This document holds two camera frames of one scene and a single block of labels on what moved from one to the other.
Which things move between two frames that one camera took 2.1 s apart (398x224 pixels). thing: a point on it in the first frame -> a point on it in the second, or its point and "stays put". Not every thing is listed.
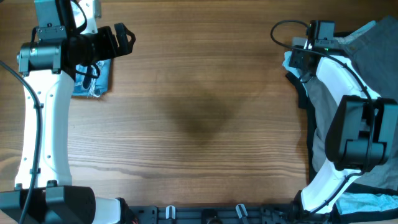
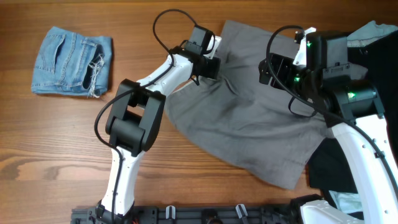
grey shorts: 372,48 -> 231,117
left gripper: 111,49 -> 212,71
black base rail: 235,214 stays put
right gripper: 295,60 -> 280,79
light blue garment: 351,203 stays put
